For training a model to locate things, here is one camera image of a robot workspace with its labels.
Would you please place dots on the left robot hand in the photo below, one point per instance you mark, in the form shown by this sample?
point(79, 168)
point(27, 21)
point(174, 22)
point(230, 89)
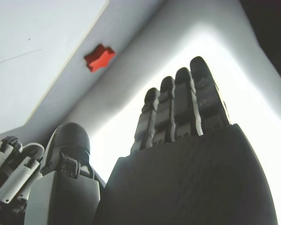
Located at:
point(189, 175)

